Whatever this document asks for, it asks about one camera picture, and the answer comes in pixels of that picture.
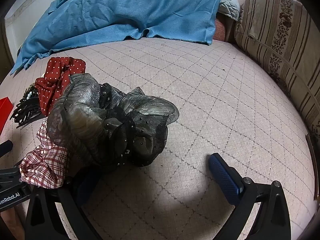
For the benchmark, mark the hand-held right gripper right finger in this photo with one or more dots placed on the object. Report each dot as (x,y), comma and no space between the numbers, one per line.
(225,177)

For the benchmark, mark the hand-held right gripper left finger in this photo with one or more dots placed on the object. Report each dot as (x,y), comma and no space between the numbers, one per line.
(86,187)

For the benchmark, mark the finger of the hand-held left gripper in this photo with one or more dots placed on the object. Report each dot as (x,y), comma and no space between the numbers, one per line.
(5,148)

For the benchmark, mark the red box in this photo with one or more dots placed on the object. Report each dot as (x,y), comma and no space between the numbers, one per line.
(5,112)

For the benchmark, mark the red white plaid scrunchie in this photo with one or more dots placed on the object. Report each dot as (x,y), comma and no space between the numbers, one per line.
(45,162)

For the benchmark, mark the grey black organza scrunchie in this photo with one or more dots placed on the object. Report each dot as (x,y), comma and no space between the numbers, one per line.
(87,120)

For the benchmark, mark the red polka dot scrunchie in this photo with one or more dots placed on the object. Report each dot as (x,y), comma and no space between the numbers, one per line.
(52,80)

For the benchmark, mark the black hair claw clip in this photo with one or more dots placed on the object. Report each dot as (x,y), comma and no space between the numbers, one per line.
(27,110)

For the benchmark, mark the striped floral cushion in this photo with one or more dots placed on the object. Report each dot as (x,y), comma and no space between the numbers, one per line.
(275,30)

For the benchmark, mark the grey quilted cloth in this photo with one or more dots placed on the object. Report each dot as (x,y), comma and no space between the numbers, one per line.
(227,5)

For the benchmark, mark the blue blanket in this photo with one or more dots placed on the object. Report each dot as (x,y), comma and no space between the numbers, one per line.
(112,12)

